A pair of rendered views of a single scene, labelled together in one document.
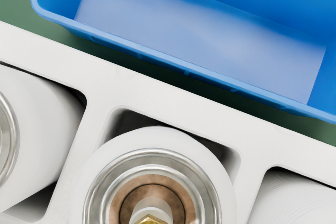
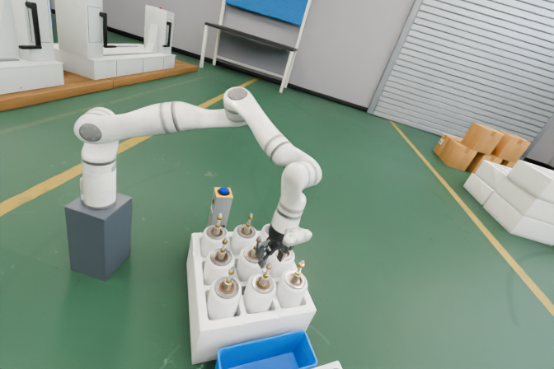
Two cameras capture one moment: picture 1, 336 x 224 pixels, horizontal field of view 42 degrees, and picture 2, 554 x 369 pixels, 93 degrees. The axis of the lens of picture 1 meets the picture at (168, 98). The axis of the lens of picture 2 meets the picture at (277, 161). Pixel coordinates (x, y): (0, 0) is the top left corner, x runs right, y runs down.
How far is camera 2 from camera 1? 0.75 m
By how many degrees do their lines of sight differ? 67
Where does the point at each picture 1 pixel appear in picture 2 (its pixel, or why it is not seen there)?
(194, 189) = (260, 289)
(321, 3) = not seen: outside the picture
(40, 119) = (286, 289)
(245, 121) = (251, 320)
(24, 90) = (292, 291)
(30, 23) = not seen: hidden behind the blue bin
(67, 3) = (299, 351)
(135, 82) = (275, 315)
